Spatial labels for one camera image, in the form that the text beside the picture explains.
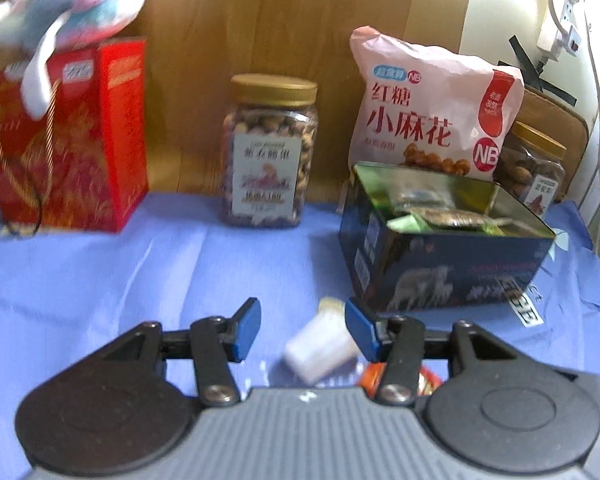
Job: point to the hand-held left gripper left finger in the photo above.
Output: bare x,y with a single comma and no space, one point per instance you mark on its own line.
245,330

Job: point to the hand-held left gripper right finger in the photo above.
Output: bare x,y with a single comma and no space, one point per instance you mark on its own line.
362,332

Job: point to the small white plastic bottle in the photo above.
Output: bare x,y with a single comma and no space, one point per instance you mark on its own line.
315,350

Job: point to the dark metal tin box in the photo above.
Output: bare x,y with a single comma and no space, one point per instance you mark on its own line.
430,270

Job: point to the green snack packet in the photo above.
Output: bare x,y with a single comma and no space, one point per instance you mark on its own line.
450,218

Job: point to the orange snack packet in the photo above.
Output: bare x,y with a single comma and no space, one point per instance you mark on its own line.
370,377

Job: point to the blue cloth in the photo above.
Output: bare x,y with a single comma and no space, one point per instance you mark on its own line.
130,270

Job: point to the nut jar with gold lid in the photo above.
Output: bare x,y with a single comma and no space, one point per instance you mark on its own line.
267,160

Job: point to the pecan jar with gold lid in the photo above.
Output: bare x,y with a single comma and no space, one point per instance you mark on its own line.
535,160

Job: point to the red gift bag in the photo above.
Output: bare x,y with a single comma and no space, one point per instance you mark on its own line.
90,135

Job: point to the pink snack bag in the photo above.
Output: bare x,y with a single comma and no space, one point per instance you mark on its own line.
415,85

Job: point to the brown cushion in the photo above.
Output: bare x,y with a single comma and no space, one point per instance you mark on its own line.
570,130

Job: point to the wooden board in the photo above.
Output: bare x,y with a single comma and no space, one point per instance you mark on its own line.
230,20

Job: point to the black tape strip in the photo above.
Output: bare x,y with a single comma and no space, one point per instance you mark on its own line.
545,72

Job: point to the white power strip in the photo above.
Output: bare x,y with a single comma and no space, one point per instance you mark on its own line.
555,35

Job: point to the pink plush toy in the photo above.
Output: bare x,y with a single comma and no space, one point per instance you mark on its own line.
80,5

